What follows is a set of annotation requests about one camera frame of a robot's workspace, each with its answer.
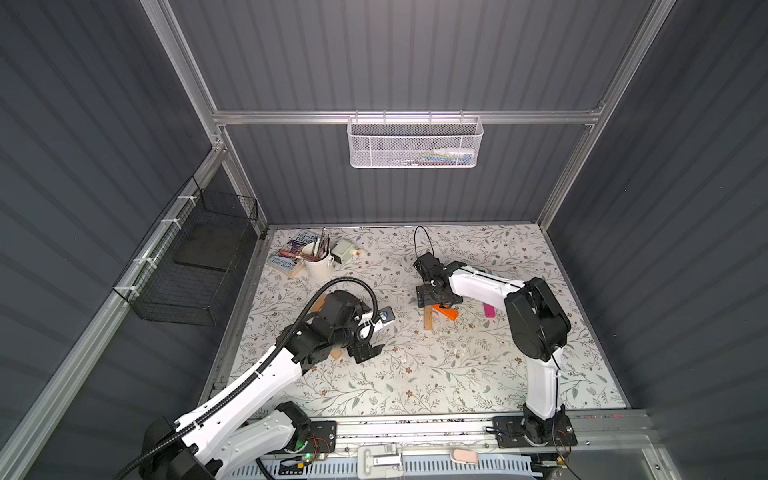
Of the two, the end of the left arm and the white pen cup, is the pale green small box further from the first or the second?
the end of the left arm

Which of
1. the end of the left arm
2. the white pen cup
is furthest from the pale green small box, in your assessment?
the end of the left arm

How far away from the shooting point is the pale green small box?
1.07m
